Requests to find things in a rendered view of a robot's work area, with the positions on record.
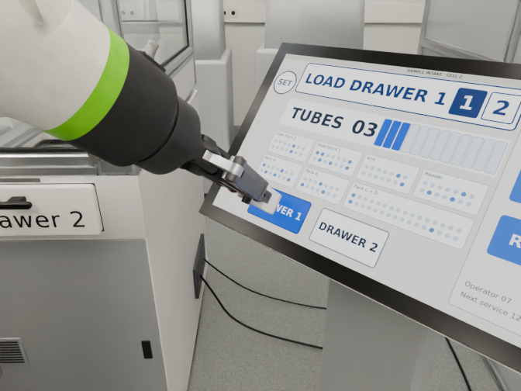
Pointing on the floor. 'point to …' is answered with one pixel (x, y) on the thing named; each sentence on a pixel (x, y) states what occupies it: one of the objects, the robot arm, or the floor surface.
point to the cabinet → (106, 304)
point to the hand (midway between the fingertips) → (260, 195)
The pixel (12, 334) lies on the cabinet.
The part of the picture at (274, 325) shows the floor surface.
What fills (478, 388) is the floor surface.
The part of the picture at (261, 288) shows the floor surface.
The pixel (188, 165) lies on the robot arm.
